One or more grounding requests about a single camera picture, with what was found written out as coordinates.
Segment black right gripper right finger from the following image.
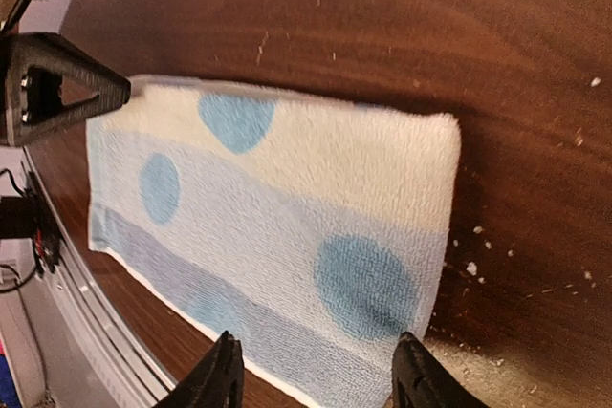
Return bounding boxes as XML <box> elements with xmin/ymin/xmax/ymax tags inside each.
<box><xmin>392</xmin><ymin>332</ymin><xmax>487</xmax><ymax>408</ymax></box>

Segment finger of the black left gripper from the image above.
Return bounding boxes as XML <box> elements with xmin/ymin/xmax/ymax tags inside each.
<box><xmin>1</xmin><ymin>32</ymin><xmax>131</xmax><ymax>147</ymax></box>

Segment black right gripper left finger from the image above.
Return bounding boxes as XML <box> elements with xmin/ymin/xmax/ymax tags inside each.
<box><xmin>157</xmin><ymin>331</ymin><xmax>245</xmax><ymax>408</ymax></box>

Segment blue patchwork towel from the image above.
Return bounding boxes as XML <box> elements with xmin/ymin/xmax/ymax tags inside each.
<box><xmin>86</xmin><ymin>75</ymin><xmax>461</xmax><ymax>407</ymax></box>

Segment scattered rice crumbs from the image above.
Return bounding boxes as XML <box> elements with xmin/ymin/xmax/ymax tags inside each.
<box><xmin>444</xmin><ymin>216</ymin><xmax>603</xmax><ymax>395</ymax></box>

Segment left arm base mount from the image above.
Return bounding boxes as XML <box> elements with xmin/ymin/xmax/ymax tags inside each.
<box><xmin>1</xmin><ymin>171</ymin><xmax>62</xmax><ymax>273</ymax></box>

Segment aluminium front rail base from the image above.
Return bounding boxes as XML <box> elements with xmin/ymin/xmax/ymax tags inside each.
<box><xmin>22</xmin><ymin>153</ymin><xmax>176</xmax><ymax>407</ymax></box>

